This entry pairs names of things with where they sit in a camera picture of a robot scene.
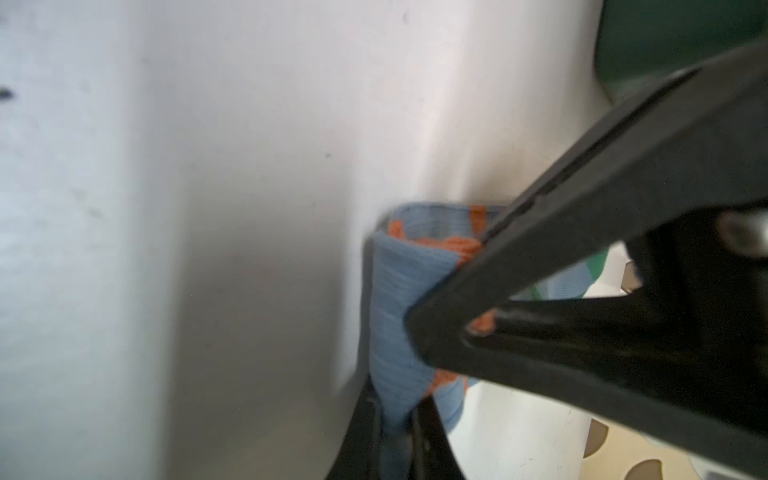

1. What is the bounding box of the green divided tray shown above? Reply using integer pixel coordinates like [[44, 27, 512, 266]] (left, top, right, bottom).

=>
[[594, 0, 767, 103]]

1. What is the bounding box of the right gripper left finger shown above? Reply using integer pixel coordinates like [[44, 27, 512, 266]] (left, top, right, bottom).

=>
[[326, 377, 381, 480]]

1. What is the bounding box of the blue striped sock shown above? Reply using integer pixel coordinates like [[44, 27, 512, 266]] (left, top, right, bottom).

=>
[[367, 202, 610, 480]]

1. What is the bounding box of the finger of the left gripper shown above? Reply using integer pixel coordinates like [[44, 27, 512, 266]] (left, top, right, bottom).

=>
[[405, 39, 767, 477]]

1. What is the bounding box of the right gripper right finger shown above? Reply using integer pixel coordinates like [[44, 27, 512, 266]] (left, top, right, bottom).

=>
[[410, 397, 465, 480]]

